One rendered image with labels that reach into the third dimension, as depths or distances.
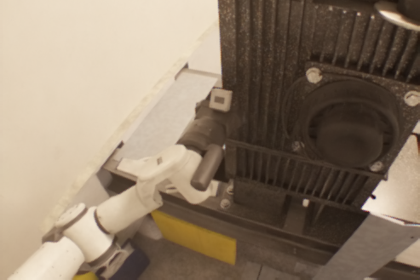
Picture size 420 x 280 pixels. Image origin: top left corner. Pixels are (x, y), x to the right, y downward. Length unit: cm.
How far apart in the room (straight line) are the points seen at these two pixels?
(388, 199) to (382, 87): 53
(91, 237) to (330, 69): 61
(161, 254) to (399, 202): 138
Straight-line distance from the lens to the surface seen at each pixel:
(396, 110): 67
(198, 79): 181
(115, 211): 59
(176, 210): 148
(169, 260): 183
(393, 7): 63
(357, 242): 97
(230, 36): 63
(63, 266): 59
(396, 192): 110
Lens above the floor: 171
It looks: 44 degrees down
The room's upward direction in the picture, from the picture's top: 5 degrees counter-clockwise
